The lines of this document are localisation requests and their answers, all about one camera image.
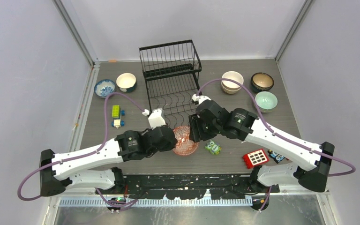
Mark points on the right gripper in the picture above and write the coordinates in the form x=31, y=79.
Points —
x=196, y=133

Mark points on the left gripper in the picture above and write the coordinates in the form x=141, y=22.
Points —
x=169, y=146

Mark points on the red patterned bowl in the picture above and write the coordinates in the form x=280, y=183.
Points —
x=184, y=146

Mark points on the cream bowl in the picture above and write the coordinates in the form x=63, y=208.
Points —
x=228, y=91
x=234, y=76

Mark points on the mint green bowl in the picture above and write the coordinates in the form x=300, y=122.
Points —
x=266, y=101

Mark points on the black wire dish rack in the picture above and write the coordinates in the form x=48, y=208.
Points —
x=171, y=73

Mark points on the brown rimmed bowl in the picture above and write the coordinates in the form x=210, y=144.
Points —
x=262, y=81

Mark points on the dark teal bowl white foot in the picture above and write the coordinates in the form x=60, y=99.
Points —
x=126, y=82

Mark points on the blue white patterned bowl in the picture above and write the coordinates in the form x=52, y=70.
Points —
x=104, y=87

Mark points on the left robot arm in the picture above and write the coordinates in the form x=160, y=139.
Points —
x=62, y=171

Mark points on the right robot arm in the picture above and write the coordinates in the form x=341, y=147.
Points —
x=307, y=166

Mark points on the green owl block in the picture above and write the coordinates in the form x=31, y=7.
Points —
x=213, y=147

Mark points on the yellow blue toy block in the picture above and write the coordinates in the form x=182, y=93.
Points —
x=117, y=114

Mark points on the red grid block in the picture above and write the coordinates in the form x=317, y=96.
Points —
x=255, y=158

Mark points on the dark blue owl block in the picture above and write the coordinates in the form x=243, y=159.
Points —
x=275, y=156

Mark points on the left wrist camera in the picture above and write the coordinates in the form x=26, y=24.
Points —
x=155, y=118

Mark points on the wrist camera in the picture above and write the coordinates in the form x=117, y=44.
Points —
x=155, y=118
x=198, y=99

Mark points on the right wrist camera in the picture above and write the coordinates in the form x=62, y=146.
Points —
x=198, y=99

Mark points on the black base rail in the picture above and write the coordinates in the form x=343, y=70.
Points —
x=187, y=186

